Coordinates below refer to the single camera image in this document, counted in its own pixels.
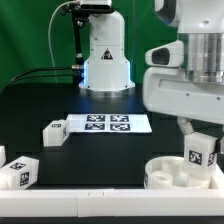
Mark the black cable upper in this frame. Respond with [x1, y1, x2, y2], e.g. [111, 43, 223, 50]
[6, 65, 84, 88]

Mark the black camera on stand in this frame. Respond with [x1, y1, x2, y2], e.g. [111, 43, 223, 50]
[80, 0, 112, 14]

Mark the black camera stand pole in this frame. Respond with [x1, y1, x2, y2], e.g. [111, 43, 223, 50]
[62, 3, 89, 65]

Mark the black cable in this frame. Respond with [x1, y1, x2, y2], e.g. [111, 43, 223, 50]
[6, 65, 84, 88]
[0, 73, 83, 96]

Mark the white round stool seat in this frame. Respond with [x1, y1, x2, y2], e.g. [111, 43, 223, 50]
[144, 156, 210, 189]

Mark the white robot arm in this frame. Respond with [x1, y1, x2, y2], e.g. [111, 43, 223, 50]
[80, 0, 224, 133]

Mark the white L-shaped fence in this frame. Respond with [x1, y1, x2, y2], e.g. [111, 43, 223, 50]
[0, 168, 224, 218]

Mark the white cable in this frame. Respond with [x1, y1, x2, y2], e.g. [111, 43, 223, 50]
[47, 0, 81, 84]

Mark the white marker sheet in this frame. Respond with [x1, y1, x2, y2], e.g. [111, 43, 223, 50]
[67, 114, 152, 133]

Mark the black cable lower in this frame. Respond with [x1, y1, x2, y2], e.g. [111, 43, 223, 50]
[0, 73, 83, 96]

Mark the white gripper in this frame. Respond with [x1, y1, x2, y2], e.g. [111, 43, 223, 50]
[143, 67, 224, 135]

